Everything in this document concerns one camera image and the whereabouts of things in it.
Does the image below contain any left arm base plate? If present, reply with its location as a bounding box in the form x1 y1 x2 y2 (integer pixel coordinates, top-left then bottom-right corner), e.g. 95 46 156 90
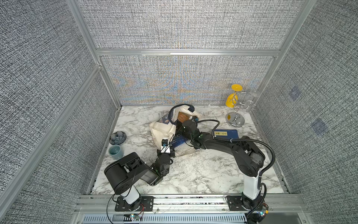
115 196 154 213

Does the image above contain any dark blue book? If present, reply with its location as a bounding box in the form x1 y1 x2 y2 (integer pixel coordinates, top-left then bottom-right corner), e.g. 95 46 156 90
214 129 239 141

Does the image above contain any cream canvas tote bag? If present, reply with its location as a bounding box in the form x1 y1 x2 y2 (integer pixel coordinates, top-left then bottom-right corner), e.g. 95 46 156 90
149 104 201 157

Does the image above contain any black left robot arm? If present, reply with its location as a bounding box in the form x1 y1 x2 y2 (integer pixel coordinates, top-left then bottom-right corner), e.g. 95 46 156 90
104 152 173 209

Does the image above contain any yellow wine glass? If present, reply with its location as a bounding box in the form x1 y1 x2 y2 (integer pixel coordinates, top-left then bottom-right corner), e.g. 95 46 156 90
225 84 243 108

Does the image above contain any aluminium front rail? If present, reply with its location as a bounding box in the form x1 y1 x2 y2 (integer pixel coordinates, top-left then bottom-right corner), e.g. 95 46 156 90
71 194 313 224

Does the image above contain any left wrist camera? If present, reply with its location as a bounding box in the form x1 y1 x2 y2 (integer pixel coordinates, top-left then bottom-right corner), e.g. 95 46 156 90
160 139 170 154

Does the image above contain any teal ceramic cup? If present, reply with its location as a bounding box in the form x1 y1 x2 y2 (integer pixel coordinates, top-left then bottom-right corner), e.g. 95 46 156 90
108 145 124 160

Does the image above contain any black corrugated cable hose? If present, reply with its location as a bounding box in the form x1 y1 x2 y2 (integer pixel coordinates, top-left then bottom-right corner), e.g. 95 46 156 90
195 119 276 222

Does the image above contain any clear wine glass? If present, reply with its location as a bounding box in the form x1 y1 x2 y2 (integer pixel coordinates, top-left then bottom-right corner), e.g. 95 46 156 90
244 90 261 113

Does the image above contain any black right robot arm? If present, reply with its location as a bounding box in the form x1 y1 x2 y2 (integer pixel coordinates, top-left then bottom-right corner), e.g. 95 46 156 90
178 120 276 211

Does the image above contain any dark flower shaped dish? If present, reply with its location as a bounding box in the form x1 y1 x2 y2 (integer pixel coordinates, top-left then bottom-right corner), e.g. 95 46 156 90
109 131 127 145

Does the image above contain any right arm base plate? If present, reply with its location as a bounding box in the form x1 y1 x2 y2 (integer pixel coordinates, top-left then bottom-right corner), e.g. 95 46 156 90
225 195 251 211

